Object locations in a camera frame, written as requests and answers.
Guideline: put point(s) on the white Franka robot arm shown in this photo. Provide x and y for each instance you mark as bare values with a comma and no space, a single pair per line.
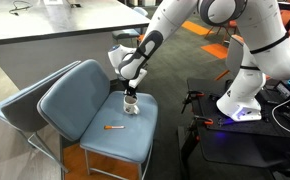
251,20

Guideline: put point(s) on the light blue padded chair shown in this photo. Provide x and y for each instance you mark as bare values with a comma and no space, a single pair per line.
118,130

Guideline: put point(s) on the grey chair with orange legs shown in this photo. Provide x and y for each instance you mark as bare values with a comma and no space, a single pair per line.
235,55

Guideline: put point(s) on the pale blue metal-legged chair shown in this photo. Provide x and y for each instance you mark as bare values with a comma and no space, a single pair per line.
126,32

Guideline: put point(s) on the large grey table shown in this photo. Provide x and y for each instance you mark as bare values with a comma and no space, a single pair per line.
51,23

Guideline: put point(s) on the orange marker pen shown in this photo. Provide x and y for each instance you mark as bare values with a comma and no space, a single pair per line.
114,127

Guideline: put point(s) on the dark table power outlet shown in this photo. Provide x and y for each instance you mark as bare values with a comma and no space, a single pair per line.
74,4

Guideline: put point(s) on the orange black bar clamp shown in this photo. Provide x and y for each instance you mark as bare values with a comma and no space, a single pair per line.
189,98
205,120

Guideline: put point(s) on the grey blue padded chair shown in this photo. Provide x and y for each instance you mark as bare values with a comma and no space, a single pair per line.
21,106

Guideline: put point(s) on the white printed mug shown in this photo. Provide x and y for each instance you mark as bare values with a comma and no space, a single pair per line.
130,106

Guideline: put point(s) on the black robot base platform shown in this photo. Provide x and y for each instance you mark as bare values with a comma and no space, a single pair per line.
238,143

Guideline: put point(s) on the small orange chair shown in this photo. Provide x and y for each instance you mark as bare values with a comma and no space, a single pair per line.
232,24

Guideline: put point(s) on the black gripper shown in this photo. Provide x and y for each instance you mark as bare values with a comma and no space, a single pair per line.
131,87

